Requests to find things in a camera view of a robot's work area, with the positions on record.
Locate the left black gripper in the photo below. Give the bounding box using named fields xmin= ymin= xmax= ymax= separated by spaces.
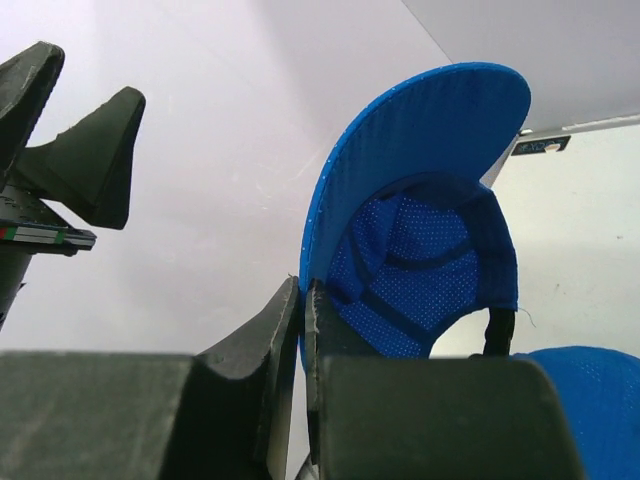
xmin=0 ymin=41 xmax=146 ymax=322

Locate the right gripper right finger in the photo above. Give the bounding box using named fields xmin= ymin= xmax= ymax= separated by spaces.
xmin=303 ymin=279 xmax=379 ymax=465

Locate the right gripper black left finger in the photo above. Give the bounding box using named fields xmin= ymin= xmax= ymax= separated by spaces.
xmin=198 ymin=276 xmax=300 ymax=479

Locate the blue baseball cap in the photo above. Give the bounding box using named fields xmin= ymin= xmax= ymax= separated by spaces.
xmin=514 ymin=346 xmax=639 ymax=479
xmin=299 ymin=62 xmax=531 ymax=358

